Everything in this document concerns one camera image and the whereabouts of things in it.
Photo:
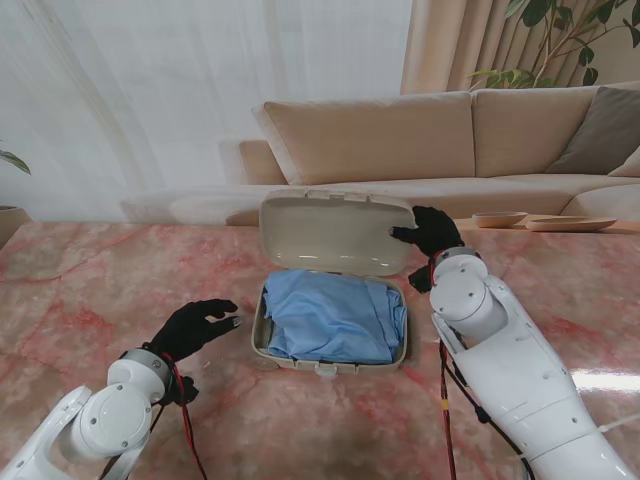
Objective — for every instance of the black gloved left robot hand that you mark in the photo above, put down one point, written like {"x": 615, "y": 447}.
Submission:
{"x": 195, "y": 330}

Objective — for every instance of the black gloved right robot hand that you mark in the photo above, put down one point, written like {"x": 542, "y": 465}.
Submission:
{"x": 435, "y": 232}

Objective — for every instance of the beige hard-shell suitcase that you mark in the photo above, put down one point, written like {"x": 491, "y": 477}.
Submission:
{"x": 325, "y": 235}

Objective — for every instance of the light blue button shirt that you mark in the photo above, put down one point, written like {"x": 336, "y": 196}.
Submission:
{"x": 335, "y": 320}

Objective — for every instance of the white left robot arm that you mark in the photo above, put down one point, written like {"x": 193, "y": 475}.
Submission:
{"x": 80, "y": 420}

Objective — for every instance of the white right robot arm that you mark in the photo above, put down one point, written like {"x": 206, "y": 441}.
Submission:
{"x": 510, "y": 360}

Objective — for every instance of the round wooden bowl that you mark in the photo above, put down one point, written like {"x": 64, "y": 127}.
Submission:
{"x": 500, "y": 219}

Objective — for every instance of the beige sectional sofa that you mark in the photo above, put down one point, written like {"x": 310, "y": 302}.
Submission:
{"x": 430, "y": 130}

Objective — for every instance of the flat wooden tray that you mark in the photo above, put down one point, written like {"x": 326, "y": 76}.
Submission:
{"x": 570, "y": 224}

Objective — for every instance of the beige pleated curtain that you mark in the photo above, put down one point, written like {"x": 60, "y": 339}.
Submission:
{"x": 450, "y": 45}

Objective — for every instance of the grey sofa cushion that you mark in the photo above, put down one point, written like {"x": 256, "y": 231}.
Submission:
{"x": 602, "y": 132}

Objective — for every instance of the cream sofa cushion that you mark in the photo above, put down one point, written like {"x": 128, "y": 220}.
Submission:
{"x": 631, "y": 167}

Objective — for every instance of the beige plant pot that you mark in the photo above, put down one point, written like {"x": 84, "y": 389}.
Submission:
{"x": 10, "y": 222}

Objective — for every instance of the tall green leafy plant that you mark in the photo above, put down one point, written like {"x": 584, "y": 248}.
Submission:
{"x": 560, "y": 45}

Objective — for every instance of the white sheer curtain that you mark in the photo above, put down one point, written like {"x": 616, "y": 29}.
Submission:
{"x": 175, "y": 90}

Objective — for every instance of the single green plant leaf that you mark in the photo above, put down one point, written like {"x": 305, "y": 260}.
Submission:
{"x": 15, "y": 161}

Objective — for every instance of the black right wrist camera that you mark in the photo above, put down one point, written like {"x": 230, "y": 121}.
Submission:
{"x": 421, "y": 279}

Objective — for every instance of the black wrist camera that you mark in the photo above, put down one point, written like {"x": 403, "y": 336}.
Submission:
{"x": 185, "y": 390}
{"x": 421, "y": 279}

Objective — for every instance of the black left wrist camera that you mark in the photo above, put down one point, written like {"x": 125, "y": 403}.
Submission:
{"x": 185, "y": 390}

